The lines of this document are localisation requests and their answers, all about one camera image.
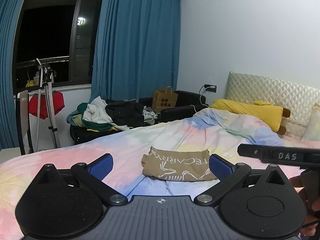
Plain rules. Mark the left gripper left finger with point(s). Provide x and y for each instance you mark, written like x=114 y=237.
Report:
x=91 y=177

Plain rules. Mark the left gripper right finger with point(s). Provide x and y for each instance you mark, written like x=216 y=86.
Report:
x=231 y=177

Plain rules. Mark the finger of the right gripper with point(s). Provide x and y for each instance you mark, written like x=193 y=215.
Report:
x=254 y=151

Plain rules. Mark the tan khaki shirt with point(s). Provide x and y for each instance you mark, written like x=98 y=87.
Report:
x=177 y=166

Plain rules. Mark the pile of clothes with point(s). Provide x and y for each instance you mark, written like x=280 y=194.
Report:
x=105 y=115

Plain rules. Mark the yellow plush pillow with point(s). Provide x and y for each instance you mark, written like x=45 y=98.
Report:
x=270 y=114

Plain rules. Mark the quilted cream headboard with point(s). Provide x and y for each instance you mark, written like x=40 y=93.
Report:
x=299 y=99

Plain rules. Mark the red cloth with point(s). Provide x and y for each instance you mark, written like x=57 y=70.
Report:
x=58 y=103

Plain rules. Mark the black sofa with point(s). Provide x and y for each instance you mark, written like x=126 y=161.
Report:
x=188 y=103

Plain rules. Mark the white stool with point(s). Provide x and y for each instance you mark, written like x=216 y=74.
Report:
x=9 y=153

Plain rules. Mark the black silver chair back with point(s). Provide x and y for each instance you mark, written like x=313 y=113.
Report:
x=23 y=123

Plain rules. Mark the brown paper bag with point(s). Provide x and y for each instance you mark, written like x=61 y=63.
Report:
x=164 y=99

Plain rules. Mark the garment steamer stand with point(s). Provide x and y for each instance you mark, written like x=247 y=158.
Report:
x=46 y=78

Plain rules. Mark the right blue curtain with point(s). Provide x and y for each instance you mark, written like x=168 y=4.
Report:
x=137 y=48

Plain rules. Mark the blue curtain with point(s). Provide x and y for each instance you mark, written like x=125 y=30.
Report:
x=137 y=48
x=10 y=11

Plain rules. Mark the left blue curtain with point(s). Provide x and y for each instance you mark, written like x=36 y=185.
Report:
x=10 y=11

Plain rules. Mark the wall power outlet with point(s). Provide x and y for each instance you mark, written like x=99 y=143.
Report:
x=210 y=88

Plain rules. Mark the window frame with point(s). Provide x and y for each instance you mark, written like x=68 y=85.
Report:
x=60 y=33

